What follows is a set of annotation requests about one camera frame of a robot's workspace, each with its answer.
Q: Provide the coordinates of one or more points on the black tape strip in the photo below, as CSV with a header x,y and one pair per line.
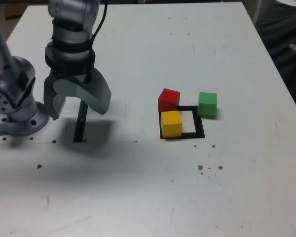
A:
x,y
78,130

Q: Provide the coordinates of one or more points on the person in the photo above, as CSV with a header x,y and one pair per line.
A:
x,y
281,29

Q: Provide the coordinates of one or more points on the black tape square outline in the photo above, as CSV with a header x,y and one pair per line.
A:
x,y
199,128

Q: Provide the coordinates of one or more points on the green cube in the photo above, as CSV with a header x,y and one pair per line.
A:
x,y
207,103

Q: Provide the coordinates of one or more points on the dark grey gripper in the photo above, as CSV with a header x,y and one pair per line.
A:
x,y
69,75

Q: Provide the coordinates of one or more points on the red cube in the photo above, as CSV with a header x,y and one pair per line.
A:
x,y
167,98

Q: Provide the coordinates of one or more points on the yellow cube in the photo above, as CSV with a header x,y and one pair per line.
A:
x,y
171,123

